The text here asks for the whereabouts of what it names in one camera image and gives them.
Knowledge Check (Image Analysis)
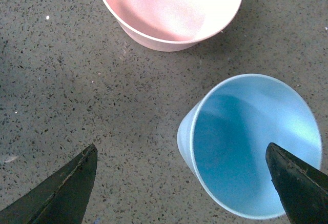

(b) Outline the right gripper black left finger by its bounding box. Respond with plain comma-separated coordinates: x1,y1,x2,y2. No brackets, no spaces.
1,145,97,223

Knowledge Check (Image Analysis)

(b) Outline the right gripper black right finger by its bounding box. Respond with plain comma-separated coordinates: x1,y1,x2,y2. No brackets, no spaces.
265,142,327,223

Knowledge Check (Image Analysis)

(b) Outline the pink bowl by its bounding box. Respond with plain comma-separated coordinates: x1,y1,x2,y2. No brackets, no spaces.
102,0,242,52

